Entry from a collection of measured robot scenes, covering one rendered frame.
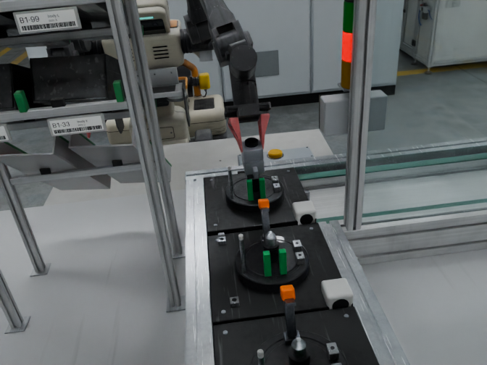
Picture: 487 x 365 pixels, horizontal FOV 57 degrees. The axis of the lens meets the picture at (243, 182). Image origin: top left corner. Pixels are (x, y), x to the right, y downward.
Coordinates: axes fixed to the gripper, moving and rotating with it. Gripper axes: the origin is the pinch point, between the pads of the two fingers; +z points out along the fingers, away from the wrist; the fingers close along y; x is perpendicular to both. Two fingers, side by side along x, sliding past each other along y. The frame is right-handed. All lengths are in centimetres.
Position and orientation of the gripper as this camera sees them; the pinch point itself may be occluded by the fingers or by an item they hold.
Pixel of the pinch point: (251, 147)
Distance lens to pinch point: 102.1
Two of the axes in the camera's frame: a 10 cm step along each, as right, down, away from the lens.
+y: 9.9, -1.2, 0.8
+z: 1.2, 9.9, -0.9
